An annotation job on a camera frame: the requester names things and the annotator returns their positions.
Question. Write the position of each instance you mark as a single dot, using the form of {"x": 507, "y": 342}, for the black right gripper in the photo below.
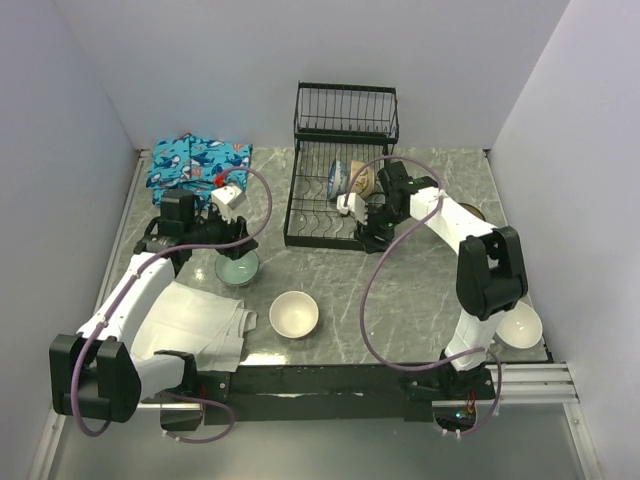
{"x": 366, "y": 234}

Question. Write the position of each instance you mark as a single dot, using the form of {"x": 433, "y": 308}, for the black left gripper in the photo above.
{"x": 231, "y": 232}

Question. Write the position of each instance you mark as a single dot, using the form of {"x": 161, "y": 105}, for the cream bowl with brown outside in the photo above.
{"x": 365, "y": 183}

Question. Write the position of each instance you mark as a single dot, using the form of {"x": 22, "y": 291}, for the pale green bowl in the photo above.
{"x": 237, "y": 273}

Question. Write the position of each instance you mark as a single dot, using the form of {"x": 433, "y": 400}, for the blue white patterned bowl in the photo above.
{"x": 338, "y": 179}

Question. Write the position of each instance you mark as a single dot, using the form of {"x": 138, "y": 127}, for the brown interior dark bowl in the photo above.
{"x": 473, "y": 210}

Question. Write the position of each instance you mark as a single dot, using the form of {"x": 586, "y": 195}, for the black wire dish rack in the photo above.
{"x": 337, "y": 128}

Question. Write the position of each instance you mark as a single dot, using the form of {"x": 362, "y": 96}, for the plain white bowl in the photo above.
{"x": 521, "y": 328}

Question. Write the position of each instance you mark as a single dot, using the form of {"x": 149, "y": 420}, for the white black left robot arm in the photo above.
{"x": 92, "y": 372}

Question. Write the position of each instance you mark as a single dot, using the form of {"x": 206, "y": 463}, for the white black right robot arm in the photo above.
{"x": 491, "y": 275}

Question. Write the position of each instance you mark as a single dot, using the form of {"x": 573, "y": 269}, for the blue shark print cloth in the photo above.
{"x": 196, "y": 164}

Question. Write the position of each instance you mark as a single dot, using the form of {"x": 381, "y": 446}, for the white folded towel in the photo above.
{"x": 208, "y": 326}

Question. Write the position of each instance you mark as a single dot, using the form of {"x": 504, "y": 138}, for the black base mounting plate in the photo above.
{"x": 390, "y": 394}

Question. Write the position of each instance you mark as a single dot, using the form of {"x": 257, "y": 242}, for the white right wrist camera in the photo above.
{"x": 353, "y": 205}

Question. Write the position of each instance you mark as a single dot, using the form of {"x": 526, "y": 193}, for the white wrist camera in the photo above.
{"x": 226, "y": 200}
{"x": 353, "y": 205}

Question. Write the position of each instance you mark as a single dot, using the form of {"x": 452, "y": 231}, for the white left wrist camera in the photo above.
{"x": 226, "y": 200}

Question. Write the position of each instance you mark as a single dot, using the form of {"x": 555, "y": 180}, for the aluminium frame rail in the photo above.
{"x": 522, "y": 384}

